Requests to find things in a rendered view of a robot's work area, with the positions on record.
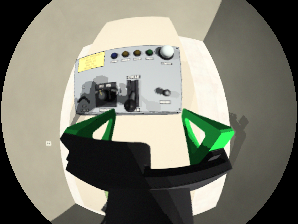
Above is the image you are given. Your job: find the light grey control panel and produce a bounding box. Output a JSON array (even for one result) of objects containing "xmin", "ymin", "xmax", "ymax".
[{"xmin": 74, "ymin": 45, "xmax": 182, "ymax": 116}]

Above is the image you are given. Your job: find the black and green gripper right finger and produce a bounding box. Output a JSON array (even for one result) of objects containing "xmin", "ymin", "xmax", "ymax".
[{"xmin": 181, "ymin": 108, "xmax": 234, "ymax": 165}]

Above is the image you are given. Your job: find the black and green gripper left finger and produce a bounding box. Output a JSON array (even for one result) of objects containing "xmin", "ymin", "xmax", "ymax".
[{"xmin": 64, "ymin": 109, "xmax": 116, "ymax": 140}]

